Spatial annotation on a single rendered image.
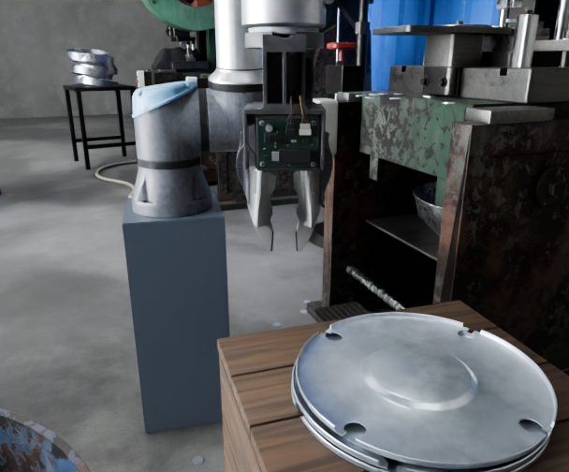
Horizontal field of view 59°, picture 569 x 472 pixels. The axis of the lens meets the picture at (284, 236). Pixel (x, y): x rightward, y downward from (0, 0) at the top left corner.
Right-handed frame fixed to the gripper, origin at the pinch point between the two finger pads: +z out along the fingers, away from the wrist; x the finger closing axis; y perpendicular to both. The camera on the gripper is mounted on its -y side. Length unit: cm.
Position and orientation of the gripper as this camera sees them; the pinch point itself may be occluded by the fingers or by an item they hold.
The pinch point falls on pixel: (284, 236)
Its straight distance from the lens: 53.9
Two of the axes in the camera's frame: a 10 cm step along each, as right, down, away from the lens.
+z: 0.0, 9.5, 3.3
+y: 0.0, 3.3, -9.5
